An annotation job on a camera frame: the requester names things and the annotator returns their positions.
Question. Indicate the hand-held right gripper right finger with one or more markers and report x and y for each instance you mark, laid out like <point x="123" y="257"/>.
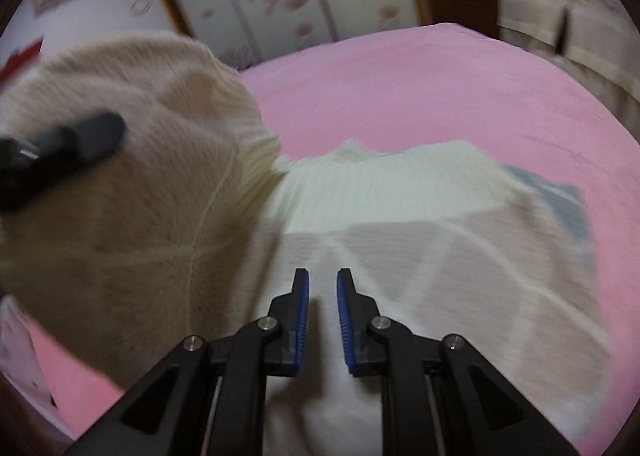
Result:
<point x="344" y="316"/>

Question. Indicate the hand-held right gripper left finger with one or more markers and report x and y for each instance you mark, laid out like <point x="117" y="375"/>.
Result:
<point x="302" y="316"/>

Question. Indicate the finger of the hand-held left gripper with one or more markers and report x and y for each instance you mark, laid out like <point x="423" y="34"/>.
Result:
<point x="85" y="136"/>

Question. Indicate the argyle knit sweater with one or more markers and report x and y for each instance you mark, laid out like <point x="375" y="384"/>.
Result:
<point x="350" y="216"/>

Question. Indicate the red cloth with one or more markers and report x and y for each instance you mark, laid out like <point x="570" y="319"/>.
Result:
<point x="20" y="58"/>

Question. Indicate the pink cartoon print pillow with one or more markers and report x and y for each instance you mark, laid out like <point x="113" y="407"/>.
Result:
<point x="20" y="346"/>

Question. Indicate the pink bed blanket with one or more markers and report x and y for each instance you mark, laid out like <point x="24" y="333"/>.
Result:
<point x="440" y="91"/>

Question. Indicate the cream covered sofa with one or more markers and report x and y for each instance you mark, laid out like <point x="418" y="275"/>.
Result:
<point x="595" y="31"/>

